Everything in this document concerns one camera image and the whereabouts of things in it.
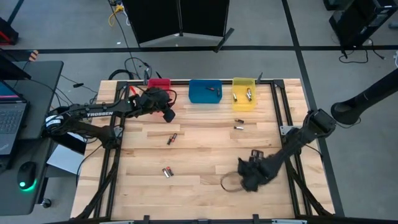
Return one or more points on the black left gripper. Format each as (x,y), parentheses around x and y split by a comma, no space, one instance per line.
(152,99)

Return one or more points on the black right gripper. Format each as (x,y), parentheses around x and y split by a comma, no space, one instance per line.
(258,174)

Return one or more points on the black battery with red end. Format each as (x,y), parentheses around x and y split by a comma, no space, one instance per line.
(174,138)
(170,140)
(170,171)

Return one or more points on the black and copper battery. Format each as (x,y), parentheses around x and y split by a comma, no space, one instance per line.
(239,120)
(211,89)

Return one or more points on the silver Energizer battery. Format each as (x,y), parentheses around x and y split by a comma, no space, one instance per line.
(249,97)

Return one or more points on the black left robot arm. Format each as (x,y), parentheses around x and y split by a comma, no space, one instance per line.
(99,113)

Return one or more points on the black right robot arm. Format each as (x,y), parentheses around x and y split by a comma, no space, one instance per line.
(292,146)

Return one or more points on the red plastic bin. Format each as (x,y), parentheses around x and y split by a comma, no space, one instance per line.
(158,82)

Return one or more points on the blue plastic bin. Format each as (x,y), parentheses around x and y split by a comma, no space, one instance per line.
(202,95)

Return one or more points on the yellow plastic bin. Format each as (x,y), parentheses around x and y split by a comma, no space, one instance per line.
(242,104)

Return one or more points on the black folding partition screen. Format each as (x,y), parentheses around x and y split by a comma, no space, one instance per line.
(174,18)

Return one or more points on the white flat panel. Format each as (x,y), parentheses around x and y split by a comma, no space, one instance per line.
(66,160)

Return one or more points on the black desk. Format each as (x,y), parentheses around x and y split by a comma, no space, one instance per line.
(40,93)

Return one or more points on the orange black striped object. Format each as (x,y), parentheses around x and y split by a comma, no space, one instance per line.
(33,55)

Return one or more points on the black pole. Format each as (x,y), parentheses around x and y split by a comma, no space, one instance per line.
(367,96)

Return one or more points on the grey laptop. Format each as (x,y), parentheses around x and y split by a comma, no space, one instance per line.
(11,121)

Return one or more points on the black desk monitor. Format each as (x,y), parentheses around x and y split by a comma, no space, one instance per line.
(12,67)

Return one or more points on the black computer mouse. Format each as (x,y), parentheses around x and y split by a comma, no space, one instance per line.
(26,174)

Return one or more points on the black caster wheel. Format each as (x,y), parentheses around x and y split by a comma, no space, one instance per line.
(46,203)

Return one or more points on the red and black case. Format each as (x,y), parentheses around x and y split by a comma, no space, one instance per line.
(6,34)

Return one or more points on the black equipment rack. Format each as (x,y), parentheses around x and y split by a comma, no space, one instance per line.
(357,18)

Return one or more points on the black aluminium table frame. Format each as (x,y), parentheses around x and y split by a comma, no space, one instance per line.
(183,82)

